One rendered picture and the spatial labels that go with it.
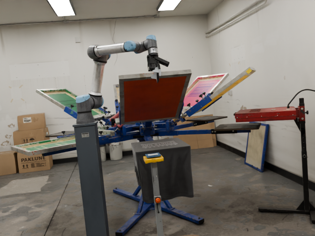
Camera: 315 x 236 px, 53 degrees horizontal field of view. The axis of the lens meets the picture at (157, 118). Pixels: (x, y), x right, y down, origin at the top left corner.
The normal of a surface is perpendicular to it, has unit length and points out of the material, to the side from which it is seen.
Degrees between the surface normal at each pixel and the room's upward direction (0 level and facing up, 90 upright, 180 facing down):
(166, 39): 90
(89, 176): 90
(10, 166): 90
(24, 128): 91
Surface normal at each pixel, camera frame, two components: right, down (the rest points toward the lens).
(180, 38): 0.15, 0.07
